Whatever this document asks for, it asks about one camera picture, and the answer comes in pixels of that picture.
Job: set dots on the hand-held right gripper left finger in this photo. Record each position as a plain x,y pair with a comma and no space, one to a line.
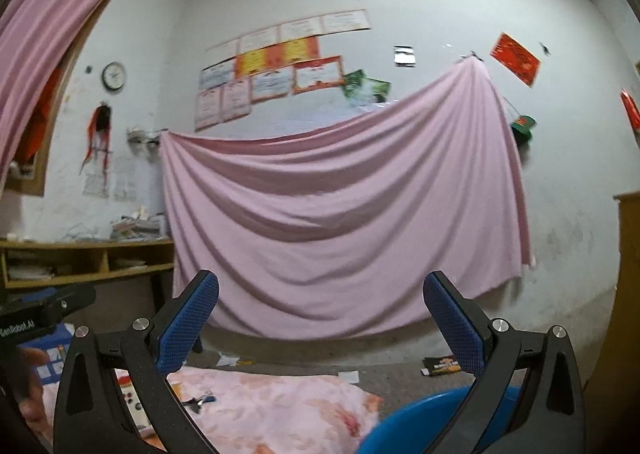
187,329

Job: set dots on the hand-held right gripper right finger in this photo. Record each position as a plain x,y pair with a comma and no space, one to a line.
457,329

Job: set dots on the black binder clip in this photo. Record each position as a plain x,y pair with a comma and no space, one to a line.
199,403

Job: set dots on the person's left hand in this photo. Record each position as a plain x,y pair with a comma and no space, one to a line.
35,406

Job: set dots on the papers in shelf compartment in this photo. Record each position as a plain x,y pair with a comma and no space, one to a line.
127,263
30,271

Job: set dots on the black snack wrapper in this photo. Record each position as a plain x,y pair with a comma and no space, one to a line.
442,366

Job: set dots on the blue carton box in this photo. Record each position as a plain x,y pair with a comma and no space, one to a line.
52,351

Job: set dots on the white paper scrap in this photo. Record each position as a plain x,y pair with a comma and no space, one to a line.
227,360
349,377

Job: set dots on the white remote control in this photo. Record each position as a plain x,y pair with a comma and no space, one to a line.
131,396

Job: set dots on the blue plastic basin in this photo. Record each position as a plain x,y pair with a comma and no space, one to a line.
415,424

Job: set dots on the messy stack of papers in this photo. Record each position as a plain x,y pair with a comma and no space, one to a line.
137,226

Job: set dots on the floral pink blanket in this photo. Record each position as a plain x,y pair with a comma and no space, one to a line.
280,414

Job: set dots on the pink hanging bed sheet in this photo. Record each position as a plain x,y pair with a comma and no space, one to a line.
325,234

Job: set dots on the wooden cabinet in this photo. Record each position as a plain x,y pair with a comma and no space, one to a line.
630,259

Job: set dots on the red tassel ornament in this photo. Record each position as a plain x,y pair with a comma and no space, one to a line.
100,129

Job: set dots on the orange cloth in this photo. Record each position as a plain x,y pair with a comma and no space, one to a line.
42,109

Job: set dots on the green hat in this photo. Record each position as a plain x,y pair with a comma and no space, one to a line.
523,129

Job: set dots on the green photo poster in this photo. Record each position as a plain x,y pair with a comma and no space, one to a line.
367,89

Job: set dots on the pink curtain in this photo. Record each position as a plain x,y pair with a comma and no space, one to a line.
45,34

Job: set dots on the wooden wall shelf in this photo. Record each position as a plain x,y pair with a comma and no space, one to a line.
75,276

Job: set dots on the paper wall drawings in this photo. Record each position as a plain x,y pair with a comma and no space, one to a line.
107,179

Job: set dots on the wooden window frame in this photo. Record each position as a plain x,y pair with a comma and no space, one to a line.
47,154

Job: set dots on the grey wall hook rack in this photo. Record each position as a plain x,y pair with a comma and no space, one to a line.
142,139

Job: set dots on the round wall clock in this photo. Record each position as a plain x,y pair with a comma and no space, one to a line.
114,76

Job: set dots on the group of wall certificates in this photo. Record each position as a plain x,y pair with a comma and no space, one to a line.
270,84

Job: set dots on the red wall poster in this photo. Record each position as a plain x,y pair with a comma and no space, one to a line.
515,59

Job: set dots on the black silver wall sticker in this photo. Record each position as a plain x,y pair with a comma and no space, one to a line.
405,56

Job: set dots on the red hanging wall ornament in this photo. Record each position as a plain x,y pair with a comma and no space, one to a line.
631,109

